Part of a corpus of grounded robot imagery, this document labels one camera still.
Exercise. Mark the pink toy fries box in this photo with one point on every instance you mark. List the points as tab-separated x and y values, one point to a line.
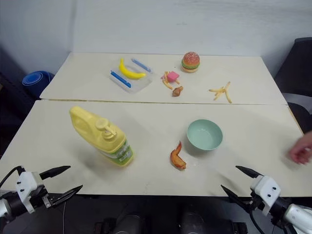
172	76

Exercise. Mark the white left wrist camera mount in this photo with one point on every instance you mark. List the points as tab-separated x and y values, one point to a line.
26	185

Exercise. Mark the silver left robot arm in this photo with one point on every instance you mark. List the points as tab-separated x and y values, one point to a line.
11	206

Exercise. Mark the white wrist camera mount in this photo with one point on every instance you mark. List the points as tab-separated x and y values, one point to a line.
267	189
26	185

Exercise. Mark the brown toy chicken nugget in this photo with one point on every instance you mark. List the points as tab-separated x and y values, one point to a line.
177	91

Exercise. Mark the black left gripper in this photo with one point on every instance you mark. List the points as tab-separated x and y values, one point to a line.
40	198

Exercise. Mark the clear container with blue clips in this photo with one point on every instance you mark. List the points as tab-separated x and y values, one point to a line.
136	84

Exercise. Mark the toy hamburger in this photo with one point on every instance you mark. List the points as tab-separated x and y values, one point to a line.
190	62

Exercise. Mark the person's bare hand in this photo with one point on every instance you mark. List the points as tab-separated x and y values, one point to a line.
302	150

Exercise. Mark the light green bowl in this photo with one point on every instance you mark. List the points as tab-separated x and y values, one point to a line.
203	136

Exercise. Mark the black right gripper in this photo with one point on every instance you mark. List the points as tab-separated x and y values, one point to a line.
256	204

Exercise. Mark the loose toy french fries pile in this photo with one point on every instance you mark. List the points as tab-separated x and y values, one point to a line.
222	91

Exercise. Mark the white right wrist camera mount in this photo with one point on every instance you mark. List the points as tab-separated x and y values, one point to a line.
267	189

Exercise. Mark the orange toy chicken wing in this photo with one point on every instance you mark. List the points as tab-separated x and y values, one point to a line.
177	159

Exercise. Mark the yellow toy banana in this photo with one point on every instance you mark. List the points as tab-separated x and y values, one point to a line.
128	72

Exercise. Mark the yellow detergent bottle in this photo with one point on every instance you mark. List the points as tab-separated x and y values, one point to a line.
97	131

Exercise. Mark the toy fries beside pink box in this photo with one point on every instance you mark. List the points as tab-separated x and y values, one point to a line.
166	83

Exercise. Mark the black chair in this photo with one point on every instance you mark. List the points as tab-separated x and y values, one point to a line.
298	61

